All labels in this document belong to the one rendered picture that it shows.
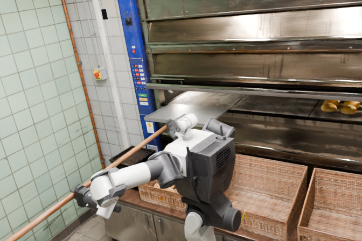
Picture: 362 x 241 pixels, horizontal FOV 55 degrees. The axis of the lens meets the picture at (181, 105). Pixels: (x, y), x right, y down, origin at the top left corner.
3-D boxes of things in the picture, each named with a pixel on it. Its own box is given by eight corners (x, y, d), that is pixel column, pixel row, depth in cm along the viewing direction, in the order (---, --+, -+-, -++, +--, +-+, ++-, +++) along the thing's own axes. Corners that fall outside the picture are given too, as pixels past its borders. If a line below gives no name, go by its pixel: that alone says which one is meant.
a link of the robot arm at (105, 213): (84, 209, 163) (101, 215, 157) (95, 188, 168) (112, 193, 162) (98, 217, 171) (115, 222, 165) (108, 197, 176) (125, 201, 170)
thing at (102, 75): (100, 77, 319) (97, 66, 315) (108, 77, 313) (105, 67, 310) (94, 79, 313) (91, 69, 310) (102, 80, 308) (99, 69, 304)
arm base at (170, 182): (173, 188, 163) (188, 176, 157) (154, 193, 153) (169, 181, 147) (160, 160, 169) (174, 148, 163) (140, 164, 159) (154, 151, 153)
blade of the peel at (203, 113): (207, 127, 236) (206, 123, 235) (144, 120, 265) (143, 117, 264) (229, 108, 263) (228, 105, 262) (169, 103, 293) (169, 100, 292)
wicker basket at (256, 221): (236, 183, 275) (233, 151, 265) (310, 199, 243) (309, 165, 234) (206, 219, 238) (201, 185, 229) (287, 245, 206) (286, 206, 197)
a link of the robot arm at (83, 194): (69, 190, 169) (85, 195, 163) (83, 179, 177) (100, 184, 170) (75, 211, 174) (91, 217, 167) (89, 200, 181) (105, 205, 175)
